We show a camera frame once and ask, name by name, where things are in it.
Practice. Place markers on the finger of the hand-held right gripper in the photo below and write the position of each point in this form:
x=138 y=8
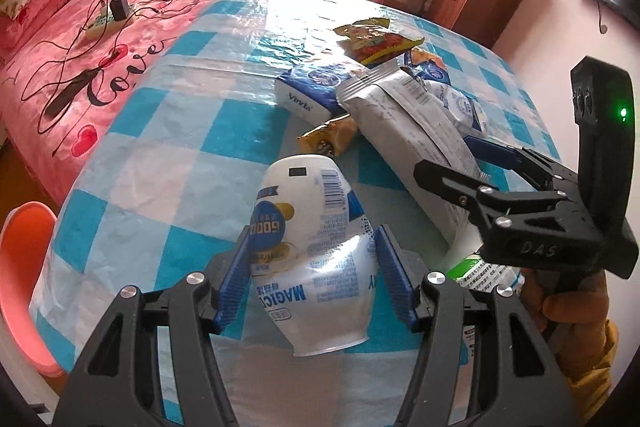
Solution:
x=450 y=182
x=495 y=149

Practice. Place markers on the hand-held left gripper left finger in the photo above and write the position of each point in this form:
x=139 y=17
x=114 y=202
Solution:
x=234 y=279

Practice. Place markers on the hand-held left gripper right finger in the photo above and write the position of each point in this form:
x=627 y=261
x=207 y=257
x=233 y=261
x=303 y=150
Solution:
x=395 y=279

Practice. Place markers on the blue white wipes packet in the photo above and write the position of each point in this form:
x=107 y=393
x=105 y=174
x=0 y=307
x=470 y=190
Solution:
x=462 y=104

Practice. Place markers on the white snack bag blue print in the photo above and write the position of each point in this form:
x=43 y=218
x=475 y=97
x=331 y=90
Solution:
x=310 y=227

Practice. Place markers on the blue orange snack wrapper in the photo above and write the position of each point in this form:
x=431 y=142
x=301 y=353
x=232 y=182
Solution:
x=425 y=67

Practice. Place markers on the yellow black snack wrapper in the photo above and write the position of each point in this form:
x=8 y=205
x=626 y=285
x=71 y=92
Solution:
x=330 y=134

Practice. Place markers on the person's right hand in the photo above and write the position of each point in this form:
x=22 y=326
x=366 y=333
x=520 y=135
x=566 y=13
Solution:
x=560 y=309

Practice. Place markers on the green white packet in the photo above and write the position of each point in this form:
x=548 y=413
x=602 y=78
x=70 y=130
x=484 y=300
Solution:
x=475 y=272

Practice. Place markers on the blue checkered tablecloth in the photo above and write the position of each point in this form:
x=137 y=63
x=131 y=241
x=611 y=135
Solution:
x=165 y=147

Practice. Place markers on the yellow red snack wrapper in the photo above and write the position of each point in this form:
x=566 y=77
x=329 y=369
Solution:
x=375 y=39

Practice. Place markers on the blue white tissue pack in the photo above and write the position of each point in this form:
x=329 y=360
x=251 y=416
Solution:
x=310 y=89

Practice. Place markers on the orange plastic stool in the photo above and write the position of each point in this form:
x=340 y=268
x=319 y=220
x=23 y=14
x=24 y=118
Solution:
x=20 y=287

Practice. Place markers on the white power strip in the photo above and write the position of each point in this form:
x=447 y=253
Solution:
x=102 y=27

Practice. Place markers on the black charger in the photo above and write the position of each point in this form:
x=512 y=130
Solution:
x=119 y=7

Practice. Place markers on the round wall hook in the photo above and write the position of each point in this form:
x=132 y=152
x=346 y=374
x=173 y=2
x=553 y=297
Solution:
x=602 y=28

